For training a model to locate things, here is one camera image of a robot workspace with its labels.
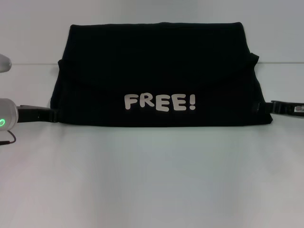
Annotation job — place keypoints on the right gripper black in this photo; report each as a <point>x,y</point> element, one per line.
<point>287,108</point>

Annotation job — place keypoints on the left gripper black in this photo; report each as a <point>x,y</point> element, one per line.
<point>28,114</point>

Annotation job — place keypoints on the black shirt with FREE print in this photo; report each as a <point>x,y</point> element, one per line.
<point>161,71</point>

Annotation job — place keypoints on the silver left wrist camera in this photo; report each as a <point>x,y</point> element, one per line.
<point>4,63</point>

